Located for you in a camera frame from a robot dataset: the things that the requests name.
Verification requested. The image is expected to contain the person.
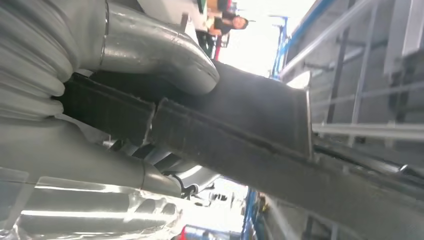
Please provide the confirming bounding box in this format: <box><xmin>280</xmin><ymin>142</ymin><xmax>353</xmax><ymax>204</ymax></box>
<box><xmin>205</xmin><ymin>14</ymin><xmax>249</xmax><ymax>38</ymax></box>

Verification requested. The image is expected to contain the clear plastic film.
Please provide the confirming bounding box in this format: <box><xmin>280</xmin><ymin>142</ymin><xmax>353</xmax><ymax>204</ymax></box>
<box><xmin>0</xmin><ymin>167</ymin><xmax>186</xmax><ymax>240</ymax></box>

